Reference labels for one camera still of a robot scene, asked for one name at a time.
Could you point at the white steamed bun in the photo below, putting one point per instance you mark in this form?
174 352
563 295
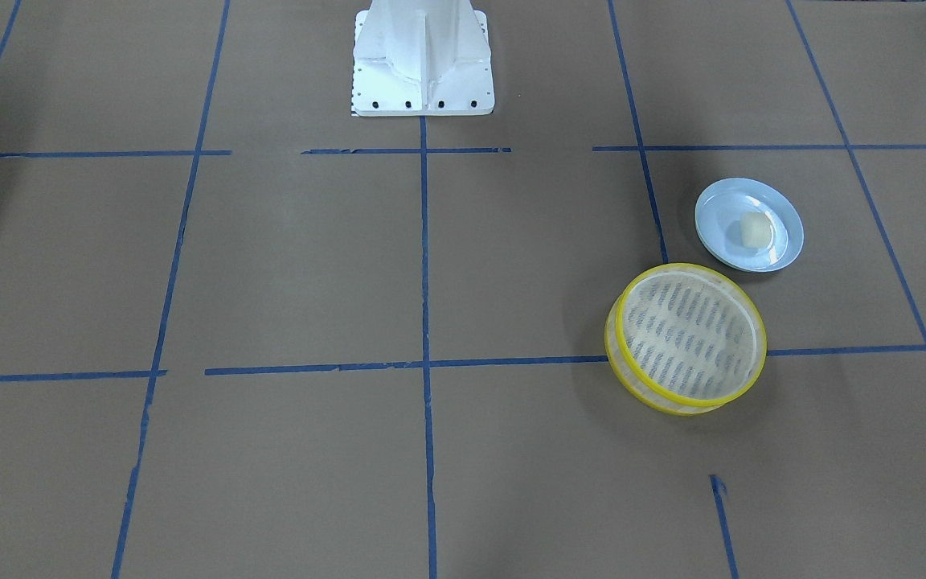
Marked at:
756 230

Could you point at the yellow round steamer basket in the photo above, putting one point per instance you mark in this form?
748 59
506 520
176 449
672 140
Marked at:
685 340

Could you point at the light blue plate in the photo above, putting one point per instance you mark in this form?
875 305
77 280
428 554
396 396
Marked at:
717 214

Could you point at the white pedestal column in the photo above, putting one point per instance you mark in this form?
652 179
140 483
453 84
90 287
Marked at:
415 58

